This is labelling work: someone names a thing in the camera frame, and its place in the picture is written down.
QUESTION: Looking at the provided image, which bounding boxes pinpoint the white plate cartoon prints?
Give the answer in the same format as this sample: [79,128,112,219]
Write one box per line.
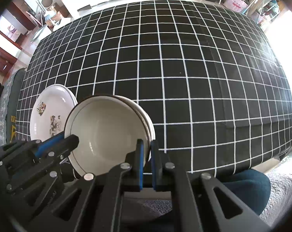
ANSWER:
[29,84,78,141]

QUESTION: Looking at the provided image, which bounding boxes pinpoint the small grey patterned bowl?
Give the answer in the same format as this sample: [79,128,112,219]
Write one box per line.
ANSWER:
[64,95,156,176]

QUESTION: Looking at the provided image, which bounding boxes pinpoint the green cushion yellow print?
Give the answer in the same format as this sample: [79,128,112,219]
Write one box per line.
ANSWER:
[0,68,26,146]

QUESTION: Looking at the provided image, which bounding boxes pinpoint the dark blue trouser leg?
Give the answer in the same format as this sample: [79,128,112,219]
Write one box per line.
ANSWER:
[217,169,271,216]

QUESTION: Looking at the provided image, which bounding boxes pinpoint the black white grid tablecloth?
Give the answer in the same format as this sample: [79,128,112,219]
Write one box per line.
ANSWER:
[16,0,292,175]

